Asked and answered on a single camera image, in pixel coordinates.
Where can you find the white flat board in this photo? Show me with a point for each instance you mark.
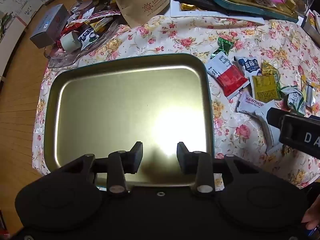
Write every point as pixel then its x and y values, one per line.
pixel 215 13

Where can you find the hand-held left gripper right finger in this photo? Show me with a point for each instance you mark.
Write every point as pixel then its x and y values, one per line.
pixel 183 158

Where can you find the gold metal tray teal rim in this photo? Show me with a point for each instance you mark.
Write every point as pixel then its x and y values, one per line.
pixel 112 105

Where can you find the small gold candy wrapper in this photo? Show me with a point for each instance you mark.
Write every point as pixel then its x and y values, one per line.
pixel 268 68

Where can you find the clear glass dish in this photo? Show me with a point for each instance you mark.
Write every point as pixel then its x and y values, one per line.
pixel 65 57

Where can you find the blue and white snack packet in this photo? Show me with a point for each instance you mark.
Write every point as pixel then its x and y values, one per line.
pixel 247 65

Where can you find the gold foil candy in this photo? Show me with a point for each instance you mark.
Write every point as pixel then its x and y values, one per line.
pixel 187 6

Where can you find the white round container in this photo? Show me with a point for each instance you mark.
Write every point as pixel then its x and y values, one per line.
pixel 317 22

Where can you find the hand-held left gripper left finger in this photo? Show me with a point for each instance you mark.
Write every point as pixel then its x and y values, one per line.
pixel 136 158

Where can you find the brown paper bag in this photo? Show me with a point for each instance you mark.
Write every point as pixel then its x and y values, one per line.
pixel 140 5

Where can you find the plain white snack packet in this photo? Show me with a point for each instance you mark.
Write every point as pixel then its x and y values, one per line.
pixel 263 125

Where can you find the grey cardboard box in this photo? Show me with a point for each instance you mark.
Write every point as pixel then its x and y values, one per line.
pixel 47 27

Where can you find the silver and yellow snack packet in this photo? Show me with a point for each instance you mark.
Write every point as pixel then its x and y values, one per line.
pixel 310 95

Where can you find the teal tray gold inside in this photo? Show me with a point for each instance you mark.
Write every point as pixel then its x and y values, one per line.
pixel 225 3

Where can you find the green candy wrapper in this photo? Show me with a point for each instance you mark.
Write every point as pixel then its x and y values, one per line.
pixel 223 45

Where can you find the dark snack packet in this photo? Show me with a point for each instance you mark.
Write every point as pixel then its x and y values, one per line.
pixel 200 1

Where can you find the white snack packet red print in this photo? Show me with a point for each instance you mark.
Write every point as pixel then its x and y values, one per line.
pixel 250 101

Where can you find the yellow gold snack packet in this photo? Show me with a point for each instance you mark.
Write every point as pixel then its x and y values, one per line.
pixel 265 87

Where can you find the grey box yellow label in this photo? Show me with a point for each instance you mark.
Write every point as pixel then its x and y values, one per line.
pixel 308 31

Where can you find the floral tablecloth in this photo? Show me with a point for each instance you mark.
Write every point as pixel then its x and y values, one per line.
pixel 175 37

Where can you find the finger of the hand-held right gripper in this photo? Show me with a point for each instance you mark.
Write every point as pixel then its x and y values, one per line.
pixel 275 116

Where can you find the red and white snack packet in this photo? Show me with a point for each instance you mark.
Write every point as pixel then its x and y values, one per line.
pixel 230 77

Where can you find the pale tape roll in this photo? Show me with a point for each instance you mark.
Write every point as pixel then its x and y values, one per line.
pixel 67 41

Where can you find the green and white snack packet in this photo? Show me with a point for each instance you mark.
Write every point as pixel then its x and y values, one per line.
pixel 295 100

